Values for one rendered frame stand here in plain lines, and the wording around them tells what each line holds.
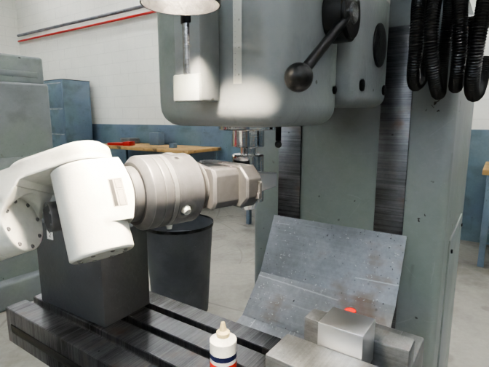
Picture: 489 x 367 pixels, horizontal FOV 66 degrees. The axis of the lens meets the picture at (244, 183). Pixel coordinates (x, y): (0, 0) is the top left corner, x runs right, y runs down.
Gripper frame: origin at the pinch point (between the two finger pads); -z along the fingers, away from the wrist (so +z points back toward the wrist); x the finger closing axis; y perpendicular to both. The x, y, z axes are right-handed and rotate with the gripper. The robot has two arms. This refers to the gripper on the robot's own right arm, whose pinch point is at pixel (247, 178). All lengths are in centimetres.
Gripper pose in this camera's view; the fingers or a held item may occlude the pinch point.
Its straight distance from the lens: 56.1
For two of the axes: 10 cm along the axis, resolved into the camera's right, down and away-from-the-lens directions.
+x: -6.7, -1.3, 7.3
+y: -0.1, 9.9, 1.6
